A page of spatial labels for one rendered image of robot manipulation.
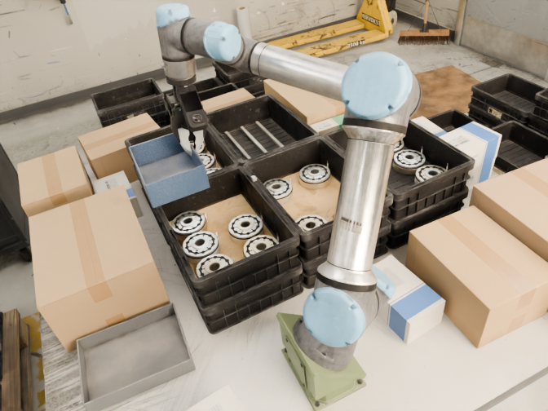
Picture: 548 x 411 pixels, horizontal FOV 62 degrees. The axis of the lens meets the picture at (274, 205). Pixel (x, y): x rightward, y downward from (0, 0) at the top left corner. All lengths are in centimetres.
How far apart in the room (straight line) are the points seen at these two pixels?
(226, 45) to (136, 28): 352
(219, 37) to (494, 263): 85
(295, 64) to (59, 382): 99
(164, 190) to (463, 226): 80
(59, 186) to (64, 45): 281
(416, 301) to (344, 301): 43
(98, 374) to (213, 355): 30
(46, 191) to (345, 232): 119
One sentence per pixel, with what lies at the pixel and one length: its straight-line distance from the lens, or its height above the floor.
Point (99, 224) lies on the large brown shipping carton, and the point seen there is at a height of 90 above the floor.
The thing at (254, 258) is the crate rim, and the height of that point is 93.
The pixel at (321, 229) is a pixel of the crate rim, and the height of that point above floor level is 93.
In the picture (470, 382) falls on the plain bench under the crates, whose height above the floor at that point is 70.
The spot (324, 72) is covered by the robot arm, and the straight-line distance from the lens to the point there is 101.
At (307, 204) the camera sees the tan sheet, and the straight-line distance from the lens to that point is 143.
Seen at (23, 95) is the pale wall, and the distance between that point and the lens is 460.
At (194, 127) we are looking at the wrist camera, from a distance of 107.
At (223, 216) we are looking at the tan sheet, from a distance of 143.
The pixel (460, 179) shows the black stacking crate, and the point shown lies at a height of 87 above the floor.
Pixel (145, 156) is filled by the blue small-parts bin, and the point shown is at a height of 110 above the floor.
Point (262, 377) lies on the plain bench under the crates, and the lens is 121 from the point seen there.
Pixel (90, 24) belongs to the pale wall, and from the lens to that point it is 444.
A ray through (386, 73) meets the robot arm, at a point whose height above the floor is 142.
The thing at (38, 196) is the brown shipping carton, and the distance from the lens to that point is 175.
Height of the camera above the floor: 175
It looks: 40 degrees down
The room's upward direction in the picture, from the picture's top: 8 degrees counter-clockwise
